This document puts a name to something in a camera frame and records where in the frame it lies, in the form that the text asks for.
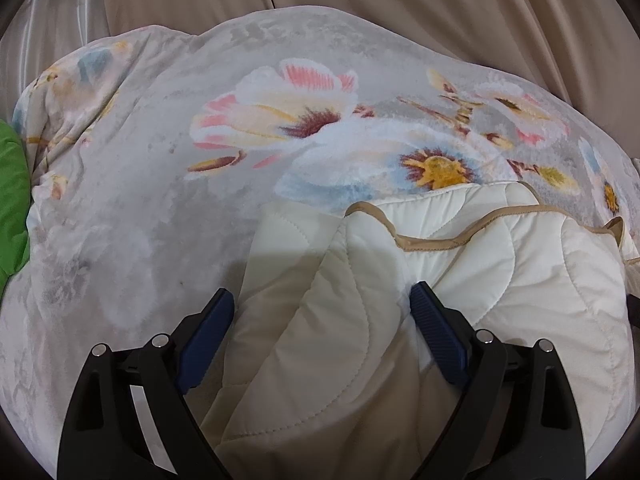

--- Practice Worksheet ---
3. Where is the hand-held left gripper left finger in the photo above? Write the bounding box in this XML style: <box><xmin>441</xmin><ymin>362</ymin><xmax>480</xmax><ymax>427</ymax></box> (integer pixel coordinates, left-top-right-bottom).
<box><xmin>57</xmin><ymin>287</ymin><xmax>236</xmax><ymax>480</ymax></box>

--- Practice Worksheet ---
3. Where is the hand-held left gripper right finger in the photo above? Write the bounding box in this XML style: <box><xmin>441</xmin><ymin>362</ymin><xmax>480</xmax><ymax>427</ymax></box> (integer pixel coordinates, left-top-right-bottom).
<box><xmin>409</xmin><ymin>281</ymin><xmax>587</xmax><ymax>480</ymax></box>

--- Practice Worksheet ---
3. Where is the cream quilted jacket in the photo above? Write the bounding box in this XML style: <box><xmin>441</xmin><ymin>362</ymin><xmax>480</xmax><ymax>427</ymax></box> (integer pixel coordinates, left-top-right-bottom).
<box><xmin>200</xmin><ymin>181</ymin><xmax>640</xmax><ymax>480</ymax></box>

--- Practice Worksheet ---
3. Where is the grey floral blanket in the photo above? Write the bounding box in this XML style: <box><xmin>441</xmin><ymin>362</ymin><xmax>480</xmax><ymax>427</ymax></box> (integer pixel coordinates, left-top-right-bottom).
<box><xmin>0</xmin><ymin>5</ymin><xmax>640</xmax><ymax>480</ymax></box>

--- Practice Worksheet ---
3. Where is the green pillow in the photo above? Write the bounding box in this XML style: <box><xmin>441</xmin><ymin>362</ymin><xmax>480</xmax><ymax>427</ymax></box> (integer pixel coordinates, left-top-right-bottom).
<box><xmin>0</xmin><ymin>120</ymin><xmax>32</xmax><ymax>286</ymax></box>

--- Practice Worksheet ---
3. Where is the white satin curtain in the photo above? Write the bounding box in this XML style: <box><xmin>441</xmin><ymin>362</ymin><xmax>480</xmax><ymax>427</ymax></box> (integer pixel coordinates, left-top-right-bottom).
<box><xmin>0</xmin><ymin>0</ymin><xmax>116</xmax><ymax>111</ymax></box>

